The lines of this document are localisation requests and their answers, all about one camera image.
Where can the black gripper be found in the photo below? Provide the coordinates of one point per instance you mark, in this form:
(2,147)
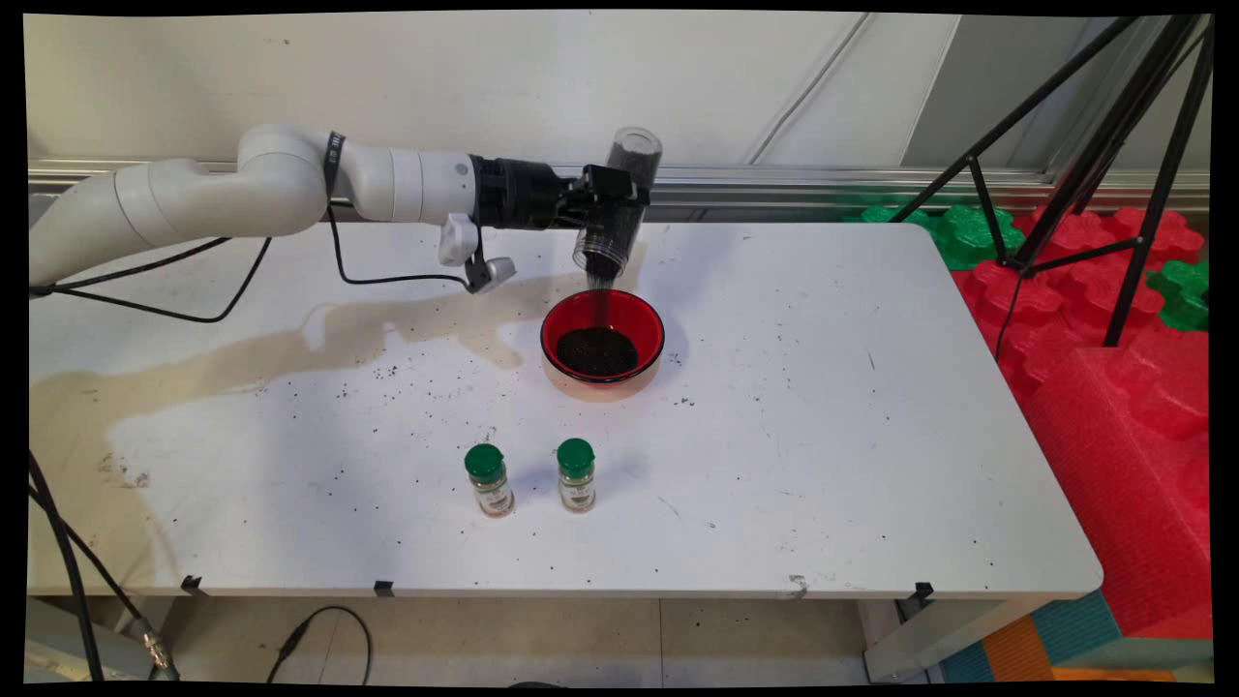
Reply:
(518,192)

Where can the clear jar with black seeds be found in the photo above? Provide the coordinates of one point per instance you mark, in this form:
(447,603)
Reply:
(634,150)

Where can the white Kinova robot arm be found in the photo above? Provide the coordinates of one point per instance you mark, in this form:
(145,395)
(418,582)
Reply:
(194,194)

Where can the red bowl with black seeds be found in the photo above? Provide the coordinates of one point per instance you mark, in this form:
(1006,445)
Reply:
(600,348)

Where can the green foam block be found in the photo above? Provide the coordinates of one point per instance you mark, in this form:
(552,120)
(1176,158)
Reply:
(963,237)
(1183,295)
(881,214)

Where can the spice jar with green lid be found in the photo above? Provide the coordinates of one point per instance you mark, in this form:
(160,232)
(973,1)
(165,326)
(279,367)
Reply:
(484,463)
(576,457)

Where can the black tripod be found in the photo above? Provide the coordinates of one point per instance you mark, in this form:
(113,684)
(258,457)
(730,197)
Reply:
(1106,136)

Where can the grey table leg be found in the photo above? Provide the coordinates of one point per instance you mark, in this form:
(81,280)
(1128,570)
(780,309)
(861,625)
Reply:
(929,639)
(116,649)

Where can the orange foam tile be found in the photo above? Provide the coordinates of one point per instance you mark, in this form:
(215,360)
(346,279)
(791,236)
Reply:
(1016,653)

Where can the teal foam tile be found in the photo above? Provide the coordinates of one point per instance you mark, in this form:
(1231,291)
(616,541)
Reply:
(1074,629)

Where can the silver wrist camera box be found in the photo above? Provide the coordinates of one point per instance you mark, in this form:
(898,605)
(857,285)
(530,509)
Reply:
(496,273)

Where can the aluminium wall rail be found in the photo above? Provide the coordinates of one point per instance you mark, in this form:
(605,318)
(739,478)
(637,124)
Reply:
(774,179)

